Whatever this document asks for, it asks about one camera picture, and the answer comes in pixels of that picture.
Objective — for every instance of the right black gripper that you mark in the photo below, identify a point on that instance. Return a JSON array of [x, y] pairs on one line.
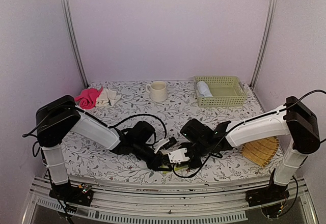
[[195, 166]]

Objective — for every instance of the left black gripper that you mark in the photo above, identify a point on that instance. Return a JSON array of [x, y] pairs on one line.
[[155, 164]]

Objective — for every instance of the cream green patterned towel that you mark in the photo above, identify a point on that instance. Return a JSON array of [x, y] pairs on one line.
[[170, 168]]

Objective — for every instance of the light blue towel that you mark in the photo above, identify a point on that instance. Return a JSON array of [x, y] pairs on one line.
[[203, 89]]

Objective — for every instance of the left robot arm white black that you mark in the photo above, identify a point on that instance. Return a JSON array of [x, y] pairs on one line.
[[62, 116]]

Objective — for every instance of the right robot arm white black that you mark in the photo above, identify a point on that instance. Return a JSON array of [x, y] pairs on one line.
[[292, 118]]

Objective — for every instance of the yellow bamboo tray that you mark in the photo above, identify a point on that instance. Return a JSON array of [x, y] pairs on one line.
[[261, 151]]

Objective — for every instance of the green plastic basket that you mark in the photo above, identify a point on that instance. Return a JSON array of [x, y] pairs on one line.
[[226, 91]]

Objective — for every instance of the cream ceramic mug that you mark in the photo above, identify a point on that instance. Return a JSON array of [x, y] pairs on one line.
[[157, 90]]

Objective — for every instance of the white cream small towel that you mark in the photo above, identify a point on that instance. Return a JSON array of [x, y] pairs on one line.
[[107, 98]]

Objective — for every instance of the pink rolled towel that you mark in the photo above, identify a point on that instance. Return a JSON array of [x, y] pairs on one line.
[[88, 97]]

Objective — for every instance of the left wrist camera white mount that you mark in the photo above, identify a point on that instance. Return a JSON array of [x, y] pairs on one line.
[[165, 143]]

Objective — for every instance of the right aluminium frame post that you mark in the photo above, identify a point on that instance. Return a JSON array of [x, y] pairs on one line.
[[272, 4]]

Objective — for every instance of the aluminium frame post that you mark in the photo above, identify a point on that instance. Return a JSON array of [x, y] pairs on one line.
[[73, 42], [272, 4]]

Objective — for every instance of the left aluminium frame post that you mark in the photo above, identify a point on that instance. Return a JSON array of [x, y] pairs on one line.
[[73, 42]]

